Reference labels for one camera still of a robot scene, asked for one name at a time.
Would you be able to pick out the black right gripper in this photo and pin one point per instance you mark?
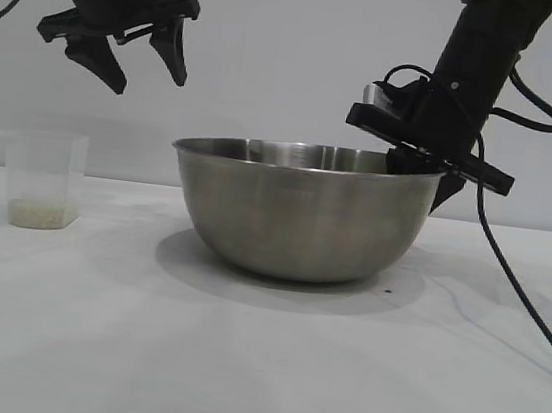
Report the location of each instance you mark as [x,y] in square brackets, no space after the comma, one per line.
[447,122]

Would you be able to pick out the stainless steel mixing bowl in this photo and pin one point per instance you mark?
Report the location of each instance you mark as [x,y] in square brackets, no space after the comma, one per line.
[300,214]

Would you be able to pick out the clear plastic measuring cup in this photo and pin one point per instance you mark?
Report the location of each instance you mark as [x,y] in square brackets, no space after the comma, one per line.
[46,168]

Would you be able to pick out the white rice grains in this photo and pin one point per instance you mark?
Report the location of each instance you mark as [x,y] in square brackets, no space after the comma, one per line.
[40,215]

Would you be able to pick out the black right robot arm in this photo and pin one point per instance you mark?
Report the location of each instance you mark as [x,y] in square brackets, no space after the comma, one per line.
[500,22]

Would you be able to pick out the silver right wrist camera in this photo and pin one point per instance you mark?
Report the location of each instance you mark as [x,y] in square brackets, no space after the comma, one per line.
[377,95]

